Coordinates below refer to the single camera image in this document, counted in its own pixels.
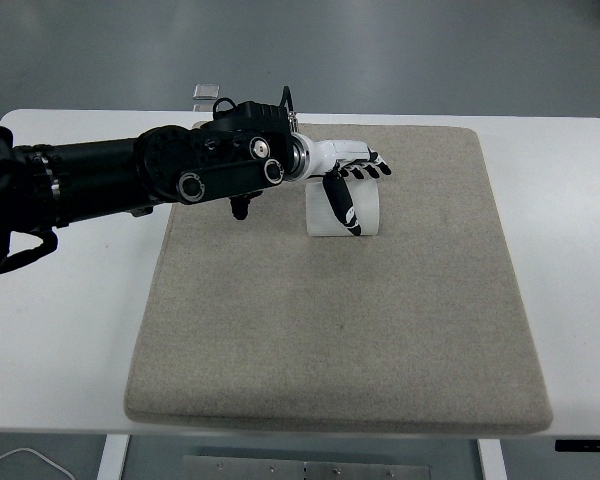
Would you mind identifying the black table control panel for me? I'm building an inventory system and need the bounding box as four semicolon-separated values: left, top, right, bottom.
554;439;600;454

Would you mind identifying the grey metal plate with screws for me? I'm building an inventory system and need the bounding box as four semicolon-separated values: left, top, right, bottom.
182;454;434;480

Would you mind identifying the white ribbed cup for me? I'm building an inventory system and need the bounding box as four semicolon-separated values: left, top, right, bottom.
305;174;383;238

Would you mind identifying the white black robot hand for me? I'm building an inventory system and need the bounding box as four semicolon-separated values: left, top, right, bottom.
304;138;393;237

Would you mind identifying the beige fabric mat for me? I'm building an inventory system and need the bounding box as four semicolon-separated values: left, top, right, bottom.
123;119;554;435

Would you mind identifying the white table leg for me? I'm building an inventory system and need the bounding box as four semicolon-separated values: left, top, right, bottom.
95;433;131;480
477;438;507;480

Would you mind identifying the white cable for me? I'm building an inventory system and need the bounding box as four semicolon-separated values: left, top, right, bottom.
0;447;74;480

